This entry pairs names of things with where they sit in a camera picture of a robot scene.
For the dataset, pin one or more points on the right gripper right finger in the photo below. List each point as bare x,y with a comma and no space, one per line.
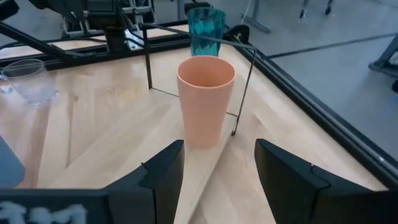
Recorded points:
295,193

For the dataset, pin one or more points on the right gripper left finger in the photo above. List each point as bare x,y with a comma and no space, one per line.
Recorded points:
155,199

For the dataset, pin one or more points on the tall peach tumbler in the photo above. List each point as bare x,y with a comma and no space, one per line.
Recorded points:
205,102

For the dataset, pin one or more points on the clear glass mug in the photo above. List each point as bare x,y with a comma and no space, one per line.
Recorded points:
29,82

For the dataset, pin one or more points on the teal faceted tumbler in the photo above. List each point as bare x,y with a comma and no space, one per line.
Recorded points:
205,31

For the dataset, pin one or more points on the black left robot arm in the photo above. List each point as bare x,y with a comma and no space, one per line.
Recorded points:
113,37

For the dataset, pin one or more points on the wooden shelf with black legs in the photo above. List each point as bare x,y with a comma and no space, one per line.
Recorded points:
199,174

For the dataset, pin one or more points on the grey desk foot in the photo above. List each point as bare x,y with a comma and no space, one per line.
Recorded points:
256,21

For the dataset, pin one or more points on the black table frame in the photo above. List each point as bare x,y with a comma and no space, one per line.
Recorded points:
311,113

